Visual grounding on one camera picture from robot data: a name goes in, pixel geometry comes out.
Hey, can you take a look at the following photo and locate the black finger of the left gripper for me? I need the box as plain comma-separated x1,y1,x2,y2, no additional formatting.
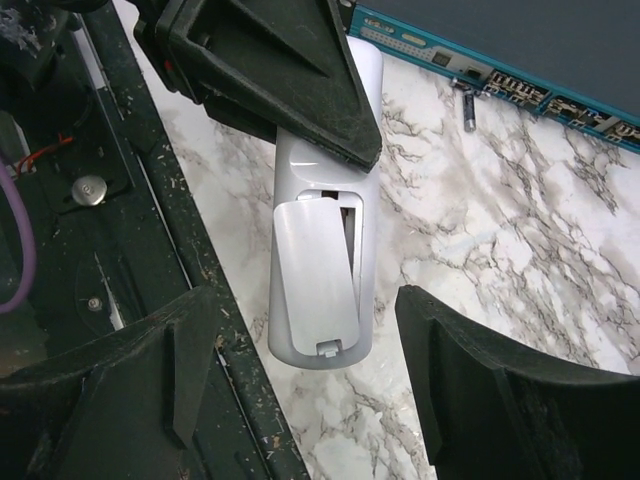
134,0,382,172

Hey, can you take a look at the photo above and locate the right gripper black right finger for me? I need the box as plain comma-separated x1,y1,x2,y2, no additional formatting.
395,285,639,479

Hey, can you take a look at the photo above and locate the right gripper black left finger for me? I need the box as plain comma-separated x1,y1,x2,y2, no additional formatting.
1,286,218,479

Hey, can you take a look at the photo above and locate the white remote control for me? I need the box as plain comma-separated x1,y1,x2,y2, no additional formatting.
267,37,385,371

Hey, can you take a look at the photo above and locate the AAA battery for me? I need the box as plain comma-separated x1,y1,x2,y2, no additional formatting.
462,89,476,133

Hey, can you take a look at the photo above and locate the white battery cover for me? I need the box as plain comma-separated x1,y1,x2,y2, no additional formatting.
274,197,360,358

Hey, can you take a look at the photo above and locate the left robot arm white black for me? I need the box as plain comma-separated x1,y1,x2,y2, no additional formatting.
1,1,382,171

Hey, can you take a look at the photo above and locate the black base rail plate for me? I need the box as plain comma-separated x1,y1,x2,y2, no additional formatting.
80,4,309,479

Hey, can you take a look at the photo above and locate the dark network switch blue front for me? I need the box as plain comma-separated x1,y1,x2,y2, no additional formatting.
338,0,639,153

